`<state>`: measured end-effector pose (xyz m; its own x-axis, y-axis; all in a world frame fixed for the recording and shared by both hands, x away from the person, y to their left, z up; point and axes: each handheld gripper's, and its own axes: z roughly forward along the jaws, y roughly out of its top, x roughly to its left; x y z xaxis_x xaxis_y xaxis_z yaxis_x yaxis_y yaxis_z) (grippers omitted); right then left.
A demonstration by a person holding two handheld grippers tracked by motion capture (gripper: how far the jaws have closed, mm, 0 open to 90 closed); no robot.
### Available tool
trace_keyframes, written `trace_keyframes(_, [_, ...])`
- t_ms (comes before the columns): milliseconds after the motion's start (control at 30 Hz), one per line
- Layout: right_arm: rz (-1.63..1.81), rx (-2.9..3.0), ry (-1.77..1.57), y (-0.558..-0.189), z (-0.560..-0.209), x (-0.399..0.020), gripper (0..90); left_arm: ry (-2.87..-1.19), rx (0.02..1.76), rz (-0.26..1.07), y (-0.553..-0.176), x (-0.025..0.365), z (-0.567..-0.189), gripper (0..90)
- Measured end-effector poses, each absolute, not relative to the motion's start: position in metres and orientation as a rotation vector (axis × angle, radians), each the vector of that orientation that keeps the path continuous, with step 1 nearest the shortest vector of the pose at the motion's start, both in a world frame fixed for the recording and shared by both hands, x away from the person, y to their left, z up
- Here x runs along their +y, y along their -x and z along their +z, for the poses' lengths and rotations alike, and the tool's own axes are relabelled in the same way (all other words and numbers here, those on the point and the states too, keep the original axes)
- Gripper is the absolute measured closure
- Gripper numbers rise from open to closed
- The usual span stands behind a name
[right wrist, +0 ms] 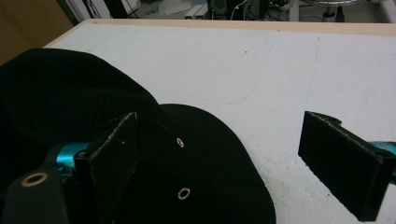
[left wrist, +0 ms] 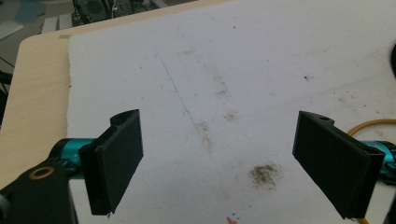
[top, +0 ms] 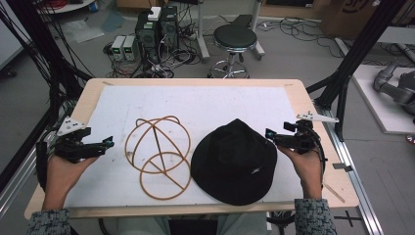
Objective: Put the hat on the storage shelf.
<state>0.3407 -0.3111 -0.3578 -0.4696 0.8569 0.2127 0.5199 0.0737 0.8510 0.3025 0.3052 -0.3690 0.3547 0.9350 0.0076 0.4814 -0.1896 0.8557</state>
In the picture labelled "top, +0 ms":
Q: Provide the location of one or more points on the person's left hand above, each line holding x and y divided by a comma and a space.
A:
63, 178

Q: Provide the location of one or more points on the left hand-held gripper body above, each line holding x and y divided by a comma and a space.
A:
70, 126

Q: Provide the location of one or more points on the person's right hand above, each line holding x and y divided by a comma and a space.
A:
305, 173

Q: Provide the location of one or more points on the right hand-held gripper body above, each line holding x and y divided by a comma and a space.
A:
301, 137

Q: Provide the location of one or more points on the grey power supply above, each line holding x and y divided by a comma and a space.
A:
118, 47
130, 47

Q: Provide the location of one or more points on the white table mat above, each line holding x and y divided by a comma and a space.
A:
195, 104

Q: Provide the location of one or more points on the black bucket hat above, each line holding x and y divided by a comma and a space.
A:
233, 163

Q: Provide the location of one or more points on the black computer tower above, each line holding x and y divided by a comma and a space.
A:
147, 39
169, 27

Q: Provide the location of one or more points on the aluminium rail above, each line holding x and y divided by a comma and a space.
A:
352, 169

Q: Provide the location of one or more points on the cardboard box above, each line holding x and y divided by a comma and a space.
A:
349, 16

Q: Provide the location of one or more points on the white box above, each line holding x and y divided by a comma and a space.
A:
154, 13

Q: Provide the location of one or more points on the black round stool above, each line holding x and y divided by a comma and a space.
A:
235, 36

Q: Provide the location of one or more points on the white floor board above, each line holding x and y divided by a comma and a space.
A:
378, 107

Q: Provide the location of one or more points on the black metal frame post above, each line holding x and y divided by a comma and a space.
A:
352, 55
42, 49

